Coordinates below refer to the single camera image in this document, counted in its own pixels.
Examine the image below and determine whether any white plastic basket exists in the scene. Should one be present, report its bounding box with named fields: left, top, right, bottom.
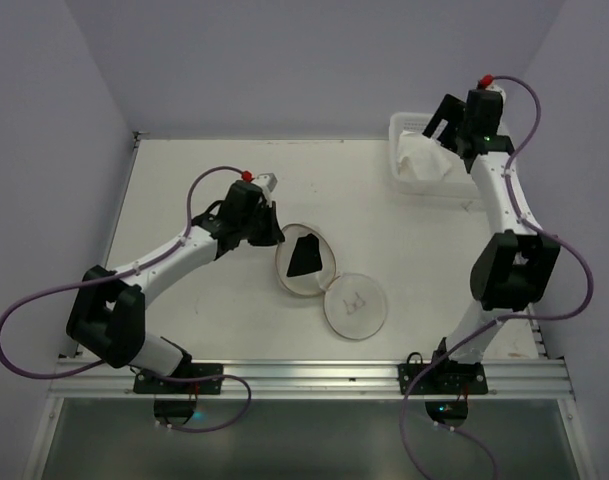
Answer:
left=388, top=112, right=480, bottom=201

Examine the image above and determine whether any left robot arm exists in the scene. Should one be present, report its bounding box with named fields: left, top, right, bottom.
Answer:
left=66, top=174, right=285, bottom=378

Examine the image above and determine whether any white bra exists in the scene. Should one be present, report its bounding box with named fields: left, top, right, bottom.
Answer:
left=393, top=130, right=453, bottom=182

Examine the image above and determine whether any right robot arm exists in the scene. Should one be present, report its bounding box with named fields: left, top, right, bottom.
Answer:
left=413, top=88, right=560, bottom=394

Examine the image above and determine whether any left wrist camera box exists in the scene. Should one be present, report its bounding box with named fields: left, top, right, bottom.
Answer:
left=252, top=173, right=278, bottom=204

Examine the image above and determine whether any aluminium rail frame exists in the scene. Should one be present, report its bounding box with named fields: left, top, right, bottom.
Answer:
left=40, top=138, right=581, bottom=479

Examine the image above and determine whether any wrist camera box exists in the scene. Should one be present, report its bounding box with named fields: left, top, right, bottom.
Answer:
left=477, top=74, right=507, bottom=104
left=252, top=173, right=278, bottom=204

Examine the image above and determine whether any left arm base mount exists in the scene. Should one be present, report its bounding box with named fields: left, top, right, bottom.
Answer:
left=133, top=363, right=224, bottom=425

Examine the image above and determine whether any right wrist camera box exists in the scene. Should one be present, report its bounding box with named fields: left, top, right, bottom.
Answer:
left=477, top=74, right=507, bottom=104

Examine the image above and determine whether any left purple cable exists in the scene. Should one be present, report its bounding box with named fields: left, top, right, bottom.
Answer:
left=0, top=166, right=253, bottom=433

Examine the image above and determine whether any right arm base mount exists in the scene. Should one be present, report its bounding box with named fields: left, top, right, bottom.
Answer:
left=397, top=352, right=489, bottom=428

